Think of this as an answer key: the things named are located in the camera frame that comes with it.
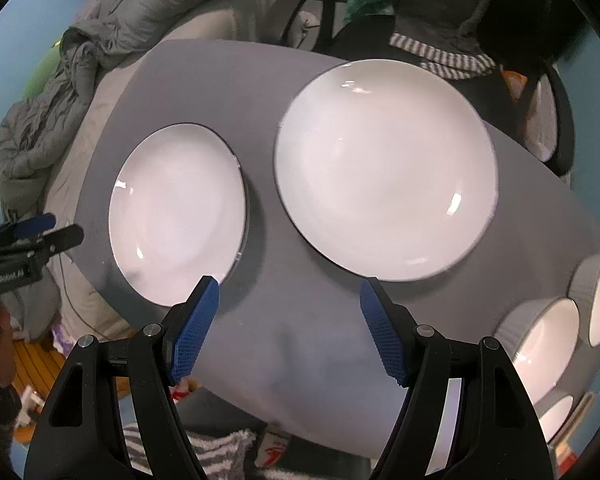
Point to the black office chair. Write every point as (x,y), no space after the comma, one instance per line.
(560,110)

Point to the grey striped rug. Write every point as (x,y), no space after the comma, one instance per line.
(215,447)

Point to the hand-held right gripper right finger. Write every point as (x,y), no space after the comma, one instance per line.
(385,332)

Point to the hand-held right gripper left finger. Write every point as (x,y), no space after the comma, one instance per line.
(195,332)

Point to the grey quilted duvet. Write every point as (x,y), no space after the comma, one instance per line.
(130,20)

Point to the green cushion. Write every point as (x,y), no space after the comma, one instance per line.
(40,77)

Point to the small white plate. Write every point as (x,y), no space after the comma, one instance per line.
(180,210)

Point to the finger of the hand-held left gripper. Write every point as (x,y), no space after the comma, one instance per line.
(35,224)
(65,239)

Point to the red and white packet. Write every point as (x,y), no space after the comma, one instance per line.
(272,450)

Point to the grey fleece garment striped cuff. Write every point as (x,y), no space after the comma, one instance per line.
(440,20)

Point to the large white plate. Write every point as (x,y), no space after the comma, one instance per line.
(385,170)

